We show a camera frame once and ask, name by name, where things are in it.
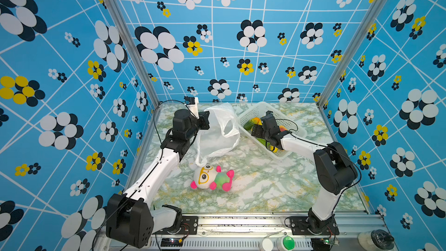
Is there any white plastic mesh basket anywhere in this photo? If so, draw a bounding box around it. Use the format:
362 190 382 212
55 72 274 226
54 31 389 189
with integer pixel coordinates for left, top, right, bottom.
238 102 307 159

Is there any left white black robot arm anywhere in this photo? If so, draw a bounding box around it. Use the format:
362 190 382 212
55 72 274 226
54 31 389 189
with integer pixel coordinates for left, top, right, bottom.
105 109 210 248

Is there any colourful plush toy with glasses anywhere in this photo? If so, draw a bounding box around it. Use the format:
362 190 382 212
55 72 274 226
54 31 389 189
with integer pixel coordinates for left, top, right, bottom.
190 165 235 192

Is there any aluminium corner post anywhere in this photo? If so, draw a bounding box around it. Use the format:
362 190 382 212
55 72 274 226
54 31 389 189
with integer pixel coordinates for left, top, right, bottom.
317 0 388 109
105 0 160 107

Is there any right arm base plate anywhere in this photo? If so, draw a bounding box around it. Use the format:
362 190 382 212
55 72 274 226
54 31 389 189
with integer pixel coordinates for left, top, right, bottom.
284 216 340 237

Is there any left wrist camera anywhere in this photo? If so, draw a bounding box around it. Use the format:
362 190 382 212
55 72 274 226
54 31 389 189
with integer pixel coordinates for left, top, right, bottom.
184 96 199 119

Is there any white round button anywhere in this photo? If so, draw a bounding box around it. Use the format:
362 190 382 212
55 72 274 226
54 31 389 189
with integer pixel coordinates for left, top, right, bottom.
259 238 274 251

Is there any aluminium front rail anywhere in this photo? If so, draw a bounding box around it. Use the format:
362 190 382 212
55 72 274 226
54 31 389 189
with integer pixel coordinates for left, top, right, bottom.
93 212 398 251

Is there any orange green mango fruit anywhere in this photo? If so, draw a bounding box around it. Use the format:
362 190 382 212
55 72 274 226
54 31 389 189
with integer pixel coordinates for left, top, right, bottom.
243 117 262 132

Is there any right aluminium corner post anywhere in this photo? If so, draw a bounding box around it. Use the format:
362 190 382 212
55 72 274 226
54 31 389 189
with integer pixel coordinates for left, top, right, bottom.
317 0 388 109

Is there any peach fruit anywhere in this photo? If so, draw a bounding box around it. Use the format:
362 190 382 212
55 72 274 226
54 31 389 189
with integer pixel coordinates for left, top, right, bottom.
279 125 288 132

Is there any translucent white plastic bag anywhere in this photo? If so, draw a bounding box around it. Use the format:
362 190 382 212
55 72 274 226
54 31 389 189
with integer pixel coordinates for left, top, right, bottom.
194 103 240 167

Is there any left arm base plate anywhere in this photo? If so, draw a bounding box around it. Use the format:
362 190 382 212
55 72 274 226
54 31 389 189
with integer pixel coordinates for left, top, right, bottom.
167 216 199 235

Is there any green round button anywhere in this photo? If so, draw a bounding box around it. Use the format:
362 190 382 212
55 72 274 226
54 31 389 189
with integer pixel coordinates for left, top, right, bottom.
276 235 296 251

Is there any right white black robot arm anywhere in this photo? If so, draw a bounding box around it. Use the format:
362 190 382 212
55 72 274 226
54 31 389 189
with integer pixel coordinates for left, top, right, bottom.
251 111 358 234

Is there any left aluminium corner post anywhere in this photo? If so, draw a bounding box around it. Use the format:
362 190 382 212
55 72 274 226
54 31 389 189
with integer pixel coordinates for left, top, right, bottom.
105 0 160 107

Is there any clear tape roll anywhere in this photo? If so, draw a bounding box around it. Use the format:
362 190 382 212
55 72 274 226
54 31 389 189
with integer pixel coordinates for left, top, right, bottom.
358 230 395 251

